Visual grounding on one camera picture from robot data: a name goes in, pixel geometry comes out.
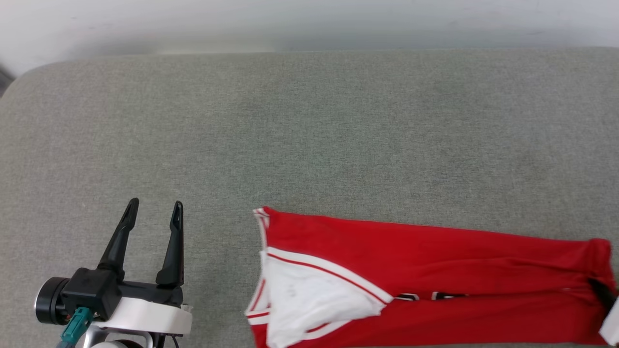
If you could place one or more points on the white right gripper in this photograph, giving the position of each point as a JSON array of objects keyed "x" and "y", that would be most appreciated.
[{"x": 612, "y": 326}]

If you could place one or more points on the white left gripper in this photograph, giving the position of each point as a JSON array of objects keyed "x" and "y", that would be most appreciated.
[{"x": 150, "y": 314}]

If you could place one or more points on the red and white shirt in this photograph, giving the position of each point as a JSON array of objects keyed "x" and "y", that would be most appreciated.
[{"x": 459, "y": 270}]

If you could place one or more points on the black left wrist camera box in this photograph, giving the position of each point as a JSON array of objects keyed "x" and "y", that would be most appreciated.
[{"x": 92, "y": 292}]

